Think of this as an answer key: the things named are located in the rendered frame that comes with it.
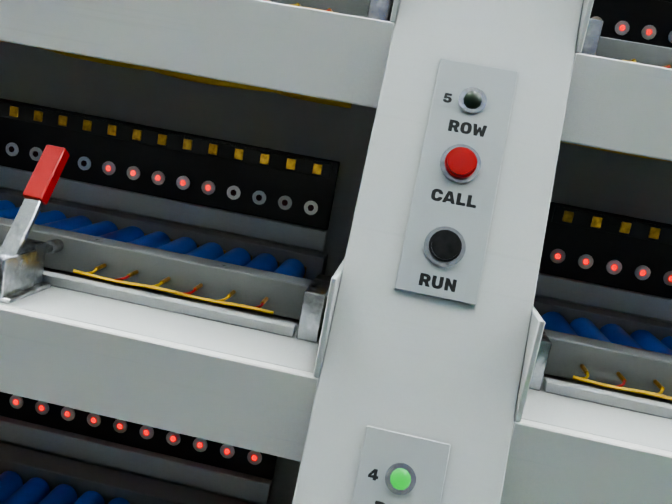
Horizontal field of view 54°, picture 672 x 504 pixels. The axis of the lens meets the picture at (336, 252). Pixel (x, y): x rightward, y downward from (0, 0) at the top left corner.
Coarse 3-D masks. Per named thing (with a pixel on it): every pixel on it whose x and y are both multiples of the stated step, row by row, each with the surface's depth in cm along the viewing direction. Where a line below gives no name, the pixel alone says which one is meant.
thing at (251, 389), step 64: (64, 192) 52; (128, 192) 51; (0, 320) 33; (64, 320) 33; (128, 320) 35; (192, 320) 37; (320, 320) 36; (0, 384) 34; (64, 384) 33; (128, 384) 33; (192, 384) 33; (256, 384) 32; (256, 448) 33
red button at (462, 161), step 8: (456, 152) 33; (464, 152) 32; (472, 152) 33; (448, 160) 32; (456, 160) 32; (464, 160) 32; (472, 160) 32; (448, 168) 33; (456, 168) 32; (464, 168) 32; (472, 168) 32; (456, 176) 32; (464, 176) 32
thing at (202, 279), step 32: (0, 224) 41; (64, 256) 40; (96, 256) 40; (128, 256) 40; (160, 256) 40; (192, 256) 41; (160, 288) 38; (192, 288) 40; (224, 288) 40; (256, 288) 39; (288, 288) 39
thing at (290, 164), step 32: (0, 128) 52; (32, 128) 52; (64, 128) 52; (96, 128) 51; (128, 128) 51; (160, 128) 51; (0, 160) 53; (32, 160) 53; (96, 160) 52; (128, 160) 52; (160, 160) 51; (192, 160) 51; (224, 160) 51; (256, 160) 50; (288, 160) 50; (320, 160) 50; (160, 192) 52; (192, 192) 51; (224, 192) 51; (288, 192) 50; (320, 192) 50; (320, 224) 50
